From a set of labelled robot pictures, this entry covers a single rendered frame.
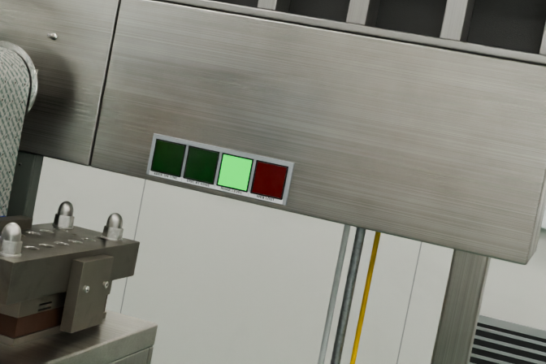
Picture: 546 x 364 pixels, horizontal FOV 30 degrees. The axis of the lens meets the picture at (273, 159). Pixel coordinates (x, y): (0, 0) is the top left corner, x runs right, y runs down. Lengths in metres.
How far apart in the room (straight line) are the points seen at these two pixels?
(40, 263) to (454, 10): 0.73
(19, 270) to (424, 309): 2.71
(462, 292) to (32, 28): 0.87
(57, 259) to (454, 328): 0.68
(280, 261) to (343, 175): 2.50
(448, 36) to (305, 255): 2.55
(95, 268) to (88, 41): 0.41
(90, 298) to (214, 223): 2.59
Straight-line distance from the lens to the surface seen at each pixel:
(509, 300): 3.94
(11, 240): 1.46
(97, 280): 1.61
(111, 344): 1.63
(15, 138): 1.74
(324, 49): 1.63
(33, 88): 1.74
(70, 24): 1.81
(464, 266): 1.75
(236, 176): 1.66
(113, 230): 1.74
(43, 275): 1.50
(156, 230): 4.28
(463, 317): 1.76
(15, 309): 1.49
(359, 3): 1.64
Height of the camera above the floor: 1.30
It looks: 3 degrees down
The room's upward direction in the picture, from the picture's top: 11 degrees clockwise
